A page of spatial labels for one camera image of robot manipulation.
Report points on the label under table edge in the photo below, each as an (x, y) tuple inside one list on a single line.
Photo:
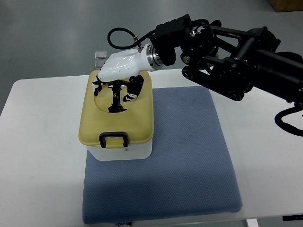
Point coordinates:
[(124, 223)]

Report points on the blue padded mat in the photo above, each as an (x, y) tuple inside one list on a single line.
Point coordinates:
[(189, 171)]

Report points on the black table control panel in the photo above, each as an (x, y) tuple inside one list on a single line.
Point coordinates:
[(292, 217)]

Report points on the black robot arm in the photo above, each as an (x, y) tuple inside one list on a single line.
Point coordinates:
[(231, 62)]

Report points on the white table leg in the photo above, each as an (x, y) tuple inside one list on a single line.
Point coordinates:
[(252, 222)]

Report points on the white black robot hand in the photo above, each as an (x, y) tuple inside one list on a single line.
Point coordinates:
[(126, 64)]

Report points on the brown cardboard box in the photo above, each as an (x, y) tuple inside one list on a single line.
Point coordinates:
[(286, 5)]

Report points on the yellow box lid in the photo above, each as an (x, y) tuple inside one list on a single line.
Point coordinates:
[(137, 120)]

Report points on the white storage box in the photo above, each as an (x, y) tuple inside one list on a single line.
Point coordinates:
[(132, 152)]

